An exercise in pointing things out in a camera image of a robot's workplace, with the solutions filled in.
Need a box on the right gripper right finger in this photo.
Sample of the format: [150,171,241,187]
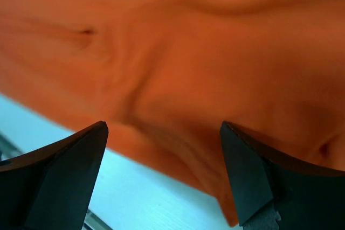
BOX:
[220,122,344,230]

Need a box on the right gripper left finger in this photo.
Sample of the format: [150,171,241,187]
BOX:
[1,121,108,230]

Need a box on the orange t-shirt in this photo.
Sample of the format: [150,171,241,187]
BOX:
[1,0,344,226]

